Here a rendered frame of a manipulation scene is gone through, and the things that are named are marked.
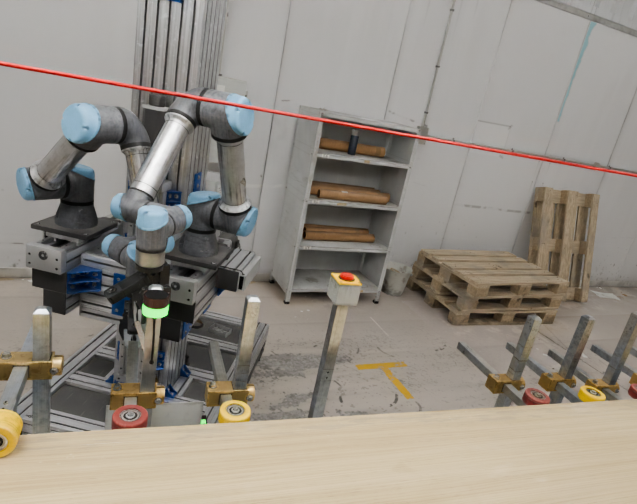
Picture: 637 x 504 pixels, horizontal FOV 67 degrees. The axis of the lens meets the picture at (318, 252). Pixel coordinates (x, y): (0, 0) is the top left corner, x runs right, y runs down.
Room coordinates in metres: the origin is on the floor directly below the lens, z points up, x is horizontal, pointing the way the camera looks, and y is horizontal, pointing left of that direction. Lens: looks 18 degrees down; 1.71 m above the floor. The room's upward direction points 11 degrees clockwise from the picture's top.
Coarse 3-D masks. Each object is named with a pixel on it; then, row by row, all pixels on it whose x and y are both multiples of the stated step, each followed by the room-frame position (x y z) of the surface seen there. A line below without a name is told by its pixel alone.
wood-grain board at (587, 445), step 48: (96, 432) 0.87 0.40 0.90; (144, 432) 0.90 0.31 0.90; (192, 432) 0.93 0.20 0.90; (240, 432) 0.96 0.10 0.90; (288, 432) 0.99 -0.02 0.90; (336, 432) 1.03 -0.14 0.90; (384, 432) 1.07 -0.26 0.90; (432, 432) 1.11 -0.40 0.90; (480, 432) 1.15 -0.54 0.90; (528, 432) 1.20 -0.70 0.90; (576, 432) 1.25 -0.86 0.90; (624, 432) 1.30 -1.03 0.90; (0, 480) 0.70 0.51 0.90; (48, 480) 0.72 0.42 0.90; (96, 480) 0.74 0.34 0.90; (144, 480) 0.77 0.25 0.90; (192, 480) 0.79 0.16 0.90; (240, 480) 0.82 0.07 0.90; (288, 480) 0.84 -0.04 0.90; (336, 480) 0.87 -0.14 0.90; (384, 480) 0.90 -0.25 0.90; (432, 480) 0.93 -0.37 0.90; (480, 480) 0.96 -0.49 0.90; (528, 480) 1.00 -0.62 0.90; (576, 480) 1.03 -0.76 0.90; (624, 480) 1.07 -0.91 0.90
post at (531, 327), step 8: (528, 320) 1.56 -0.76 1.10; (536, 320) 1.54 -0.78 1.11; (528, 328) 1.55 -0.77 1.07; (536, 328) 1.55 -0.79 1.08; (520, 336) 1.57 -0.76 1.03; (528, 336) 1.54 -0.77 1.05; (520, 344) 1.56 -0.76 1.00; (528, 344) 1.54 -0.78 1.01; (520, 352) 1.55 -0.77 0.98; (528, 352) 1.55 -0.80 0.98; (512, 360) 1.57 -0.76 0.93; (520, 360) 1.54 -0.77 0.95; (512, 368) 1.56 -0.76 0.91; (520, 368) 1.55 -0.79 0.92; (512, 376) 1.54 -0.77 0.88; (520, 376) 1.55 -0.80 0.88; (504, 400) 1.54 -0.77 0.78
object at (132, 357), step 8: (128, 344) 1.29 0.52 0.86; (136, 344) 1.30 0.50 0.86; (128, 352) 1.25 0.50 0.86; (136, 352) 1.26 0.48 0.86; (128, 360) 1.21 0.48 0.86; (136, 360) 1.22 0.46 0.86; (128, 368) 1.17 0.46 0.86; (136, 368) 1.18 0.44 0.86; (128, 376) 1.14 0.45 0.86; (136, 376) 1.15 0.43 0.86; (128, 400) 1.04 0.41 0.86; (136, 400) 1.05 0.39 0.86
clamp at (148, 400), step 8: (112, 384) 1.08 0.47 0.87; (128, 384) 1.09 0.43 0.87; (136, 384) 1.10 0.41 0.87; (112, 392) 1.05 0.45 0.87; (120, 392) 1.05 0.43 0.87; (128, 392) 1.06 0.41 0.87; (136, 392) 1.07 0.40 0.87; (144, 392) 1.07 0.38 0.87; (152, 392) 1.08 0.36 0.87; (160, 392) 1.09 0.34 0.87; (112, 400) 1.04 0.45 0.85; (120, 400) 1.05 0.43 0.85; (144, 400) 1.07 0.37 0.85; (152, 400) 1.08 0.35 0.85; (160, 400) 1.08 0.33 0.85; (112, 408) 1.04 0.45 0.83
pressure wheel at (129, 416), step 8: (120, 408) 0.95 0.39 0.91; (128, 408) 0.96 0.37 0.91; (136, 408) 0.96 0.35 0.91; (144, 408) 0.97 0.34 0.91; (112, 416) 0.92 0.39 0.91; (120, 416) 0.93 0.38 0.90; (128, 416) 0.93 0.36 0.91; (136, 416) 0.94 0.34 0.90; (144, 416) 0.94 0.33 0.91; (112, 424) 0.91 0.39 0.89; (120, 424) 0.90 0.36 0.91; (128, 424) 0.90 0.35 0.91; (136, 424) 0.91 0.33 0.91; (144, 424) 0.93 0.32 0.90
